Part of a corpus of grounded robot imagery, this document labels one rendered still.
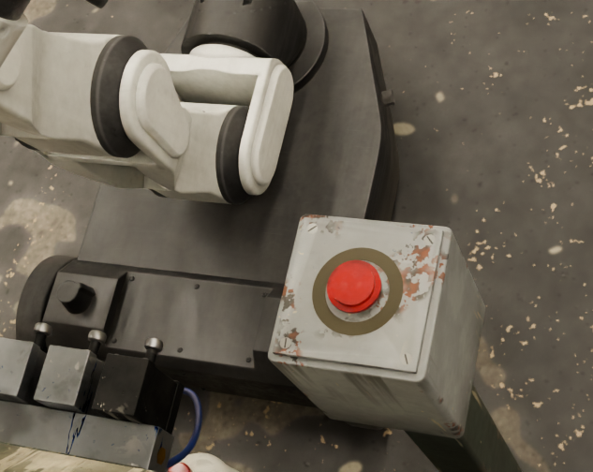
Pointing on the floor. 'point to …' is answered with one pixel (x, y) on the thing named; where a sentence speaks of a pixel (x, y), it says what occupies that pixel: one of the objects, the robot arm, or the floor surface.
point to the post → (469, 445)
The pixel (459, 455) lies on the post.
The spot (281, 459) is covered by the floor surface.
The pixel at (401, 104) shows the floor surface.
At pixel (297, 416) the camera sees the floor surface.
